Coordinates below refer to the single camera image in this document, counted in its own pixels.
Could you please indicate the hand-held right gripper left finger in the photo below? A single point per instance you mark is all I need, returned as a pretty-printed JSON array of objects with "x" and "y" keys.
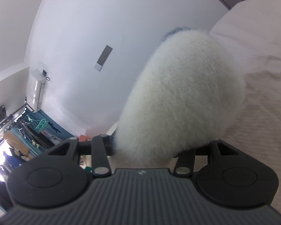
[{"x": 100, "y": 150}]

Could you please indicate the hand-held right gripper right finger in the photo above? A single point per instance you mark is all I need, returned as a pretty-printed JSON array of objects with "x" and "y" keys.
[{"x": 221, "y": 146}]

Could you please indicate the cream striped sweater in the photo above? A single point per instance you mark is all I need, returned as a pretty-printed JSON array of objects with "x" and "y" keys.
[{"x": 182, "y": 93}]

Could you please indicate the rack of hanging clothes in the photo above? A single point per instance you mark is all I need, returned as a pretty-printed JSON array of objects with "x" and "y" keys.
[{"x": 30, "y": 133}]

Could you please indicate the cardboard box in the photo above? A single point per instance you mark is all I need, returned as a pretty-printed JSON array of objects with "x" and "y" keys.
[{"x": 16, "y": 144}]

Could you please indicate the white air conditioner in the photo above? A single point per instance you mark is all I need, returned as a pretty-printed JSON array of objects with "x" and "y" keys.
[{"x": 38, "y": 91}]

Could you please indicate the wall socket panel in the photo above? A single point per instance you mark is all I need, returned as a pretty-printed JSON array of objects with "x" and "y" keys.
[{"x": 103, "y": 58}]

